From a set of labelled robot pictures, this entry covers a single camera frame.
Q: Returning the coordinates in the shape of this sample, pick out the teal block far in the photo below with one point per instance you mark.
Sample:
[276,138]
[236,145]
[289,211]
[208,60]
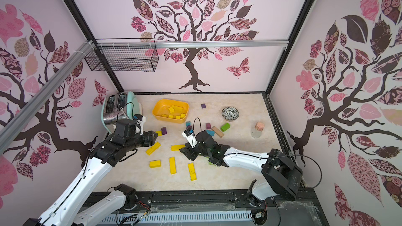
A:
[210,132]

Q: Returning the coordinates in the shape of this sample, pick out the aluminium rail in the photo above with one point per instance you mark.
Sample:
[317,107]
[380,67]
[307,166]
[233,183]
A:
[195,44]
[15,126]

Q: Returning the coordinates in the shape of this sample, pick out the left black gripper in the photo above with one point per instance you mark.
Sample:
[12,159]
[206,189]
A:
[149,137]

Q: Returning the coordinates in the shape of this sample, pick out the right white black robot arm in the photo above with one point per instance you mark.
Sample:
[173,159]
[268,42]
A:
[282,175]

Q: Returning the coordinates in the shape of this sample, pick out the mint chrome toaster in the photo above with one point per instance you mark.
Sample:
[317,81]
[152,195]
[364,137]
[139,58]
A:
[117,106]

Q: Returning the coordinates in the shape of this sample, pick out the yellow plastic tray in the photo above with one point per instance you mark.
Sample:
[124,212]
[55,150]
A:
[161,107]

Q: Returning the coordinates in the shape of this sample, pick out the green block far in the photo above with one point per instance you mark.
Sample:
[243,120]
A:
[225,127]

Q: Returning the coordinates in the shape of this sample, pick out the long yellow diagonal block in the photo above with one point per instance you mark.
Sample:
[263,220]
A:
[153,148]

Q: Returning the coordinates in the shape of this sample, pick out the purple cube left block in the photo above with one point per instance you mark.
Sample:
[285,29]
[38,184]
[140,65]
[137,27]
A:
[164,130]

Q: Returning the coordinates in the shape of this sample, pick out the yellow long front block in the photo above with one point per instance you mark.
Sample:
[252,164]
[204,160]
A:
[192,172]

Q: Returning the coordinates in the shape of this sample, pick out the patterned ceramic bowl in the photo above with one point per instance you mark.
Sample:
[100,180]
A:
[230,113]

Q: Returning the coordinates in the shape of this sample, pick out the aluminium rail back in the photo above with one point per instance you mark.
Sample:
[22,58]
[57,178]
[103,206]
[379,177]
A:
[195,44]

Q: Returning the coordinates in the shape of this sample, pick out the aluminium rail left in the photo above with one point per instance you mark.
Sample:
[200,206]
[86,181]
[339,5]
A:
[15,126]

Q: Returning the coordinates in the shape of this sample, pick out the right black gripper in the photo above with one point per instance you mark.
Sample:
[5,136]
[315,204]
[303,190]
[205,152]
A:
[191,151]

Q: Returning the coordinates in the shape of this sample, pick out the yellow horizontal mid block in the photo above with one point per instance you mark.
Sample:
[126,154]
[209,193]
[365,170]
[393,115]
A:
[177,147]

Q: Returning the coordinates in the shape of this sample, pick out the white slotted cable duct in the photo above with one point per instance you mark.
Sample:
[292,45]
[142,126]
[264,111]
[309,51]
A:
[176,218]

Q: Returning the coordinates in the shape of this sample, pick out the wooden beige far block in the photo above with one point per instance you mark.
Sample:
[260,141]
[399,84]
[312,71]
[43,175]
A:
[217,131]

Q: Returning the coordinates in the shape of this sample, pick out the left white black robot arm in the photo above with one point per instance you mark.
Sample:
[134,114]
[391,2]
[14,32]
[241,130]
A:
[128,136]

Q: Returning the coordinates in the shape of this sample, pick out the yellow short block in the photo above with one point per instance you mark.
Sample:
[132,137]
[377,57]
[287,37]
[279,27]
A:
[155,164]

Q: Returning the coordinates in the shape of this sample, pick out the black wire basket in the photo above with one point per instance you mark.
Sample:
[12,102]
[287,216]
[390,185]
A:
[124,54]

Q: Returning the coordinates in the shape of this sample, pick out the black base frame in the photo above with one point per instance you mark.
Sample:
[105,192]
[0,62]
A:
[306,210]

